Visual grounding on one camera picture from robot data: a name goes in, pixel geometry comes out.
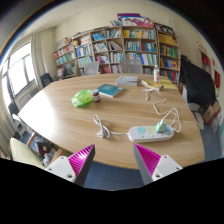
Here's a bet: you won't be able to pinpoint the yellow-green chair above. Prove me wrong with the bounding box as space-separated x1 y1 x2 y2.
9 137 46 169

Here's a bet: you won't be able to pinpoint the black chair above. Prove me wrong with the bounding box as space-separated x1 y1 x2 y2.
39 72 54 88

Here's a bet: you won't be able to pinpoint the black cloth cover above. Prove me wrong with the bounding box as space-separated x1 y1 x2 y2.
178 54 218 111

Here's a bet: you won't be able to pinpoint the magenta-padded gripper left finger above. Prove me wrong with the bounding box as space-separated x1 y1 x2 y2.
45 143 96 187

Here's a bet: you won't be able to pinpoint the yellow book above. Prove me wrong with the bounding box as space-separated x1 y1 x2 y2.
140 79 164 91

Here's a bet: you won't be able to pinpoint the small wall shelf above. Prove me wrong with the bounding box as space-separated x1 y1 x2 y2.
199 49 213 74

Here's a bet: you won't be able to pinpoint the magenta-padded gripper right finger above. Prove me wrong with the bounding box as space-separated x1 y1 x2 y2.
133 143 184 186

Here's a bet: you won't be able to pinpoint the teal book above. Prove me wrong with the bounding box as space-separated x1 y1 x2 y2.
96 83 125 99

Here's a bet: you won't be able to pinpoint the cardboard box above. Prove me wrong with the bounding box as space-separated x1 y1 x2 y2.
203 101 223 126

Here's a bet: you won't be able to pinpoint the green plastic bag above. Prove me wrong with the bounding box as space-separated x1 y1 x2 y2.
71 89 94 108

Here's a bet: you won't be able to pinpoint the small green charger block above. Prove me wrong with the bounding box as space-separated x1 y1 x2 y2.
155 121 168 134

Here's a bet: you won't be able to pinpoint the scattered white papers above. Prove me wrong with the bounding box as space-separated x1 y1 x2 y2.
193 111 206 131

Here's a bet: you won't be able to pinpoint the window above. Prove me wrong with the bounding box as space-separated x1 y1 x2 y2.
1 41 36 101

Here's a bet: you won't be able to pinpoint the white power strip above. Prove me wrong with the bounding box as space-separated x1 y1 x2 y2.
128 125 175 144

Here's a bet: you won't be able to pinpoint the grey office chair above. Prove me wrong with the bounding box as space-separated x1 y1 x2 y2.
119 59 144 75
83 61 100 76

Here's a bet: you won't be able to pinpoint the small jar with red label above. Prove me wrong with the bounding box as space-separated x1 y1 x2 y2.
91 88 101 103

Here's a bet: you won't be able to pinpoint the red wall poster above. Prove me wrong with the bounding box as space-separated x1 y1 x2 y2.
213 69 222 89

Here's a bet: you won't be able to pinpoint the white bottle with red label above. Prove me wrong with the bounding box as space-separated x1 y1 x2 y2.
153 64 161 84

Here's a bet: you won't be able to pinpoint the white power strip cord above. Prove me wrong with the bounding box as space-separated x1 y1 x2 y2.
92 114 130 139

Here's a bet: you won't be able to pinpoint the white charger cable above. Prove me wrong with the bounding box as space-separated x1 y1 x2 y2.
142 87 183 134

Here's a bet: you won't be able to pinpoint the wooden bookshelf unit with books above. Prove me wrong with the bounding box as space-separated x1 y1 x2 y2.
53 13 182 84

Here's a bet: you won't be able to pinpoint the grey book stack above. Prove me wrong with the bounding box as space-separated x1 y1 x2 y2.
115 75 139 88

